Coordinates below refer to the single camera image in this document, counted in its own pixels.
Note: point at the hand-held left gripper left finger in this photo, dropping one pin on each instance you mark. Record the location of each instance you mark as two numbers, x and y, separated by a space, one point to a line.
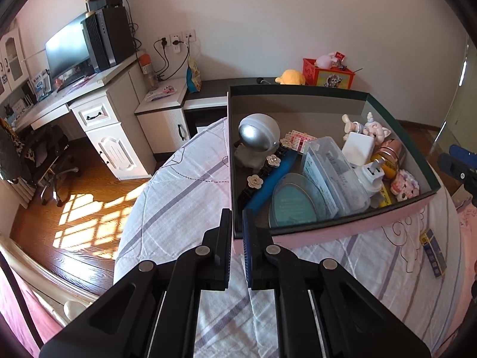
225 253

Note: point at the orange capped water bottle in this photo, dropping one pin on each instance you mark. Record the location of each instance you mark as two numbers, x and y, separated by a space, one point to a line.
148 72

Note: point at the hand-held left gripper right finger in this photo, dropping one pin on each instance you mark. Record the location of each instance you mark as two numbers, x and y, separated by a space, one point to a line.
248 257

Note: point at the blue snack bag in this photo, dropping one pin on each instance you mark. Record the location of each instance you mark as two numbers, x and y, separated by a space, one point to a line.
193 76

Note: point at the black office chair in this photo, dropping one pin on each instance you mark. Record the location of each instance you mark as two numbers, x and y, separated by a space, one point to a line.
48 145

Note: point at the glass door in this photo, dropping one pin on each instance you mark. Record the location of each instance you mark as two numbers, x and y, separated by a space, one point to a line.
462 112

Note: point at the pink cardboard box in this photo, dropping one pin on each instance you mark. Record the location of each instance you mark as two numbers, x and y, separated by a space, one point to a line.
335 238

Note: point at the white bed footboard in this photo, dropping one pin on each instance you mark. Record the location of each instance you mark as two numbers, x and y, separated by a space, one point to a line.
74 307

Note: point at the yellow plush toy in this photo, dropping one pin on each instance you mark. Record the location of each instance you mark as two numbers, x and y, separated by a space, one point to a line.
290 77

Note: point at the white glass door cabinet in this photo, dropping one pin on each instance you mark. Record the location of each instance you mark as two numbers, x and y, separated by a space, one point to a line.
13 59

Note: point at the patterned jacket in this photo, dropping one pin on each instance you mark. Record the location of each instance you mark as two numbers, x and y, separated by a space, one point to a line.
9 149

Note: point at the white desk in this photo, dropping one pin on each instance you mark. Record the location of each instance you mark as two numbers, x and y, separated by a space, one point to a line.
119 134

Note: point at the black keyboard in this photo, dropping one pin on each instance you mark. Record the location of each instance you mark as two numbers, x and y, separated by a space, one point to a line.
70 81

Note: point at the blue pen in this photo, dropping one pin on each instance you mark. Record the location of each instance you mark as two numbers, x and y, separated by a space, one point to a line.
272 184

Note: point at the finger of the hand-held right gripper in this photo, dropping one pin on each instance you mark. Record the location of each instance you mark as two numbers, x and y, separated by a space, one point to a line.
464 153
456 169

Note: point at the pink pig figurine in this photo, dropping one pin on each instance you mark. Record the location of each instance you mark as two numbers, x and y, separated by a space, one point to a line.
367 126

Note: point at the dark low cabinet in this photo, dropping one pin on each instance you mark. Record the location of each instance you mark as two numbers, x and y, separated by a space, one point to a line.
208 93

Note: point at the black computer monitor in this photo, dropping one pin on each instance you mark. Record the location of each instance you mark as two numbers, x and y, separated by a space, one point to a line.
69 50

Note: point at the clear plastic storage case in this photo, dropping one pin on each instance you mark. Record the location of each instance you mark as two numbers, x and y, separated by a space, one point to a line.
328 171

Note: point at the white charger block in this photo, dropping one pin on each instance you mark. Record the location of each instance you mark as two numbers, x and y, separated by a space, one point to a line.
357 147

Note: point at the pink blanket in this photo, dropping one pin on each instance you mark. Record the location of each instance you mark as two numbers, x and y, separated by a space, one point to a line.
22 317

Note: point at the white plug night light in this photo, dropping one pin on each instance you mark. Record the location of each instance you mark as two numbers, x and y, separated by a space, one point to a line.
369 179

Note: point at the rose gold capped bottle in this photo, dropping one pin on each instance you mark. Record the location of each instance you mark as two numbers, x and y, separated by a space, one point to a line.
389 156

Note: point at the pink donut toy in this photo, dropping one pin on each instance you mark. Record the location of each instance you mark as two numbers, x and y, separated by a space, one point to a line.
405 186

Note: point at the white wall socket strip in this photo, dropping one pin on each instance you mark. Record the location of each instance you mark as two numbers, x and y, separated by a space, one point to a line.
175 40

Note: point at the silver helmet astronaut figurine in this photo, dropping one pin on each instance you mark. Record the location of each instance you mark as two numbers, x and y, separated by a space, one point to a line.
257 134

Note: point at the black computer tower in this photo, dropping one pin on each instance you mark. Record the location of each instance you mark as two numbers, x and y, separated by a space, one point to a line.
111 37

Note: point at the black flower hair clip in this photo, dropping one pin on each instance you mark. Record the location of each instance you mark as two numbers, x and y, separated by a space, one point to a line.
257 182

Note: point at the pink white brick toy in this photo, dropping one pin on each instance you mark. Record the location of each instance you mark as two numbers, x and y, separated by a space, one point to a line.
296 141

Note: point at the pink wipes pack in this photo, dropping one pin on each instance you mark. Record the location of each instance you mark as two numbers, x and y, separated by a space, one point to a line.
160 92

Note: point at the teal oval case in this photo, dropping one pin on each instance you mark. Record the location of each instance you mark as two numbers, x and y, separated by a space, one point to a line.
292 203

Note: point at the red printed box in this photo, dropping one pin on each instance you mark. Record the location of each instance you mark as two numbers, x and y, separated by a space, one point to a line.
328 78

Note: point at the blue tissue pack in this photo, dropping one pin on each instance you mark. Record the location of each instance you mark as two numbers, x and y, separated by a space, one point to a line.
40 84

